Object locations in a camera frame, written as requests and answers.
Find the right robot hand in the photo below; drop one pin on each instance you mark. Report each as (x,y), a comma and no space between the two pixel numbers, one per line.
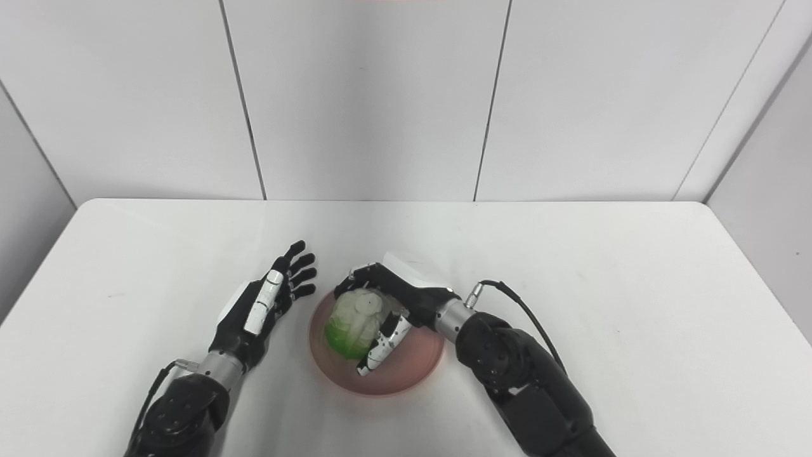
(399,298)

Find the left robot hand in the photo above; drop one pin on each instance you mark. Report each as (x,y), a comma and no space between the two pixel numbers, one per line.
(260,311)

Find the green cabbage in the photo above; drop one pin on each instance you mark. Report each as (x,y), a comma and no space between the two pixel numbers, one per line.
(353,324)

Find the pink plate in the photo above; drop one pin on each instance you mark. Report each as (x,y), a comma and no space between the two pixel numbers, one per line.
(406,362)

